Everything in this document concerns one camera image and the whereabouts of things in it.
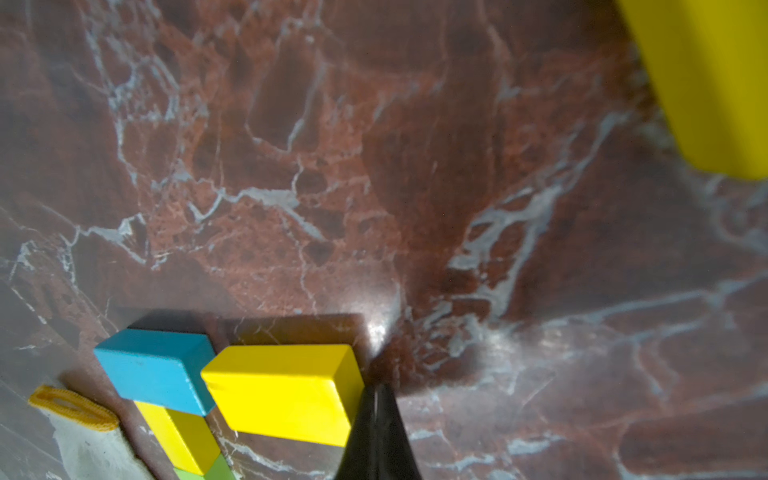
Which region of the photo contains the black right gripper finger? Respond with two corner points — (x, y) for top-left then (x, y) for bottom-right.
(335, 384), (422, 480)

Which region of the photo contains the large yellow block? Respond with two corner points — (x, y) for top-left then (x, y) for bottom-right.
(201, 344), (364, 448)

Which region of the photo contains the green block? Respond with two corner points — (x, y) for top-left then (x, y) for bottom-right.
(174, 455), (235, 480)

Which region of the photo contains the teal block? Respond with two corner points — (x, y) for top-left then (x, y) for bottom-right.
(94, 329), (215, 417)

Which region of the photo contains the small yellow block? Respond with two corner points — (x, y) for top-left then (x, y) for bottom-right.
(619, 1), (767, 180)

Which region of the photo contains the white cotton glove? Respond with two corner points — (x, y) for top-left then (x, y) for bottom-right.
(28, 385), (153, 480)

